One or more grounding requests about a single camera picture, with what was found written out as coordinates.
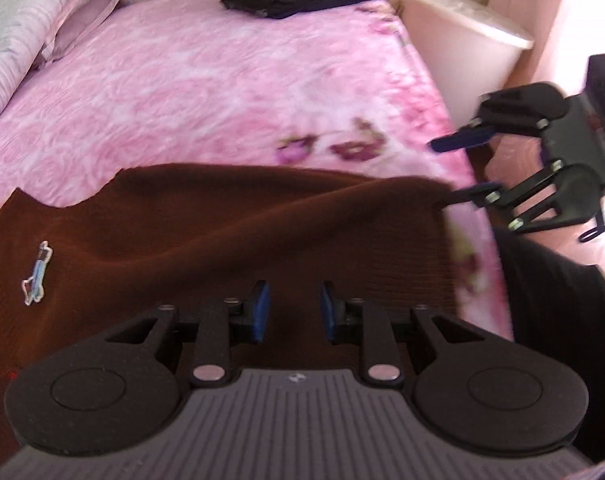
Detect person's dark trousers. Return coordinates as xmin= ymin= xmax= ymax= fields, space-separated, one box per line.
xmin=493 ymin=230 xmax=605 ymax=468

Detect pink pillow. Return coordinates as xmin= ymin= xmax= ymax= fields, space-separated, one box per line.
xmin=32 ymin=0 xmax=129 ymax=69

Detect light floral folded quilt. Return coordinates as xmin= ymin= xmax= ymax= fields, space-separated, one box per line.
xmin=0 ymin=0 xmax=119 ymax=137

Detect black cable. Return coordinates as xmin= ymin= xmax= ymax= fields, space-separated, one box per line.
xmin=579 ymin=192 xmax=605 ymax=244

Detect brown knit garment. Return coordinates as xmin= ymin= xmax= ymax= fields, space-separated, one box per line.
xmin=0 ymin=162 xmax=459 ymax=413

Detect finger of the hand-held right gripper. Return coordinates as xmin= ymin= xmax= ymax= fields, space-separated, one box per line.
xmin=430 ymin=82 xmax=571 ymax=154
xmin=440 ymin=160 xmax=605 ymax=236

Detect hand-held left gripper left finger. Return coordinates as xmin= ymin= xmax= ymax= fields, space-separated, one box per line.
xmin=102 ymin=281 xmax=270 ymax=390

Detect pink curtain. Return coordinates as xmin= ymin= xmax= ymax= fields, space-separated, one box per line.
xmin=490 ymin=0 xmax=605 ymax=106

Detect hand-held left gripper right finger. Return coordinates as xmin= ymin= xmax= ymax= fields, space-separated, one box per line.
xmin=320 ymin=281 xmax=488 ymax=386

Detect pink floral blanket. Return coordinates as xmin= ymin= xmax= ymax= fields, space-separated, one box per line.
xmin=0 ymin=0 xmax=514 ymax=342

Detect white bedside bin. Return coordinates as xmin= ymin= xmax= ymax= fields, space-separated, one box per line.
xmin=397 ymin=0 xmax=536 ymax=133

